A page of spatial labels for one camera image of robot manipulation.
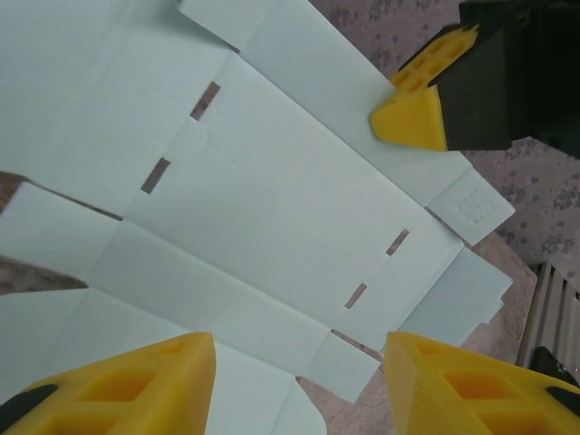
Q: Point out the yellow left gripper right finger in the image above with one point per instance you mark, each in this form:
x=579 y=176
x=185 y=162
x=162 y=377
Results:
x=417 y=385

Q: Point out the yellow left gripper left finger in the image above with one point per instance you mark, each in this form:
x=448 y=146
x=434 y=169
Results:
x=190 y=385

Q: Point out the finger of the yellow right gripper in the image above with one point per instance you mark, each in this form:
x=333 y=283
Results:
x=408 y=118

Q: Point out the mint green paper box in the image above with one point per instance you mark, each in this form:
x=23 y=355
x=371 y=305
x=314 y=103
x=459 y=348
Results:
x=272 y=204

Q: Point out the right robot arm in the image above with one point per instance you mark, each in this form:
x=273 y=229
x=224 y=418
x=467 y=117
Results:
x=555 y=364

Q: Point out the wide aluminium base rail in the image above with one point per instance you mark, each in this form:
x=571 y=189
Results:
x=553 y=308

